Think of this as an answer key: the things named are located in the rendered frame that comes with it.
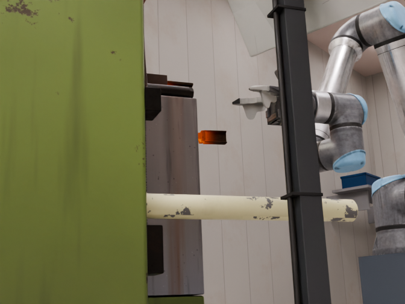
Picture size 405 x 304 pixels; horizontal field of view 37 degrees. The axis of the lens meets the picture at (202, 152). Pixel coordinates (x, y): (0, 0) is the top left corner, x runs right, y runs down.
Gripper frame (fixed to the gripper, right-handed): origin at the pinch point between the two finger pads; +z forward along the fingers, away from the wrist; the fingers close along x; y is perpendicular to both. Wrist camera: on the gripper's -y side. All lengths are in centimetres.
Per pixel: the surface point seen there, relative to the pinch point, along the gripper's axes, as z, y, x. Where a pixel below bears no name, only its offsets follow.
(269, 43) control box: 13.7, 6.7, -44.0
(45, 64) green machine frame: 56, 15, -44
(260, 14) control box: 16.2, 1.7, -45.6
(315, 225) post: 16, 44, -59
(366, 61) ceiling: -433, -272, 523
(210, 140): -10, -1, 50
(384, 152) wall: -473, -152, 560
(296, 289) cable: 20, 54, -58
